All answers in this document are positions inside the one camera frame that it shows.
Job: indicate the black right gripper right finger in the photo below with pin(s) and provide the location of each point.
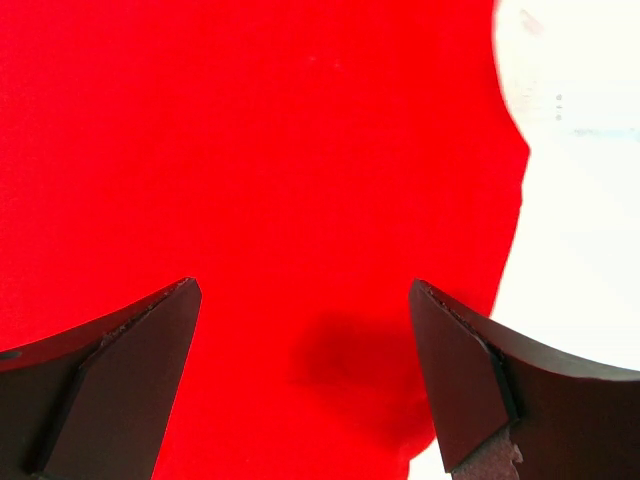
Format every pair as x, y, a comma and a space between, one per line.
505, 406

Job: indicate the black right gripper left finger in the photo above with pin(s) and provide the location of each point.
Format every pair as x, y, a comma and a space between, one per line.
93, 402

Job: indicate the red t-shirt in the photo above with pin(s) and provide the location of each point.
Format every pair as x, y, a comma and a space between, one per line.
304, 161

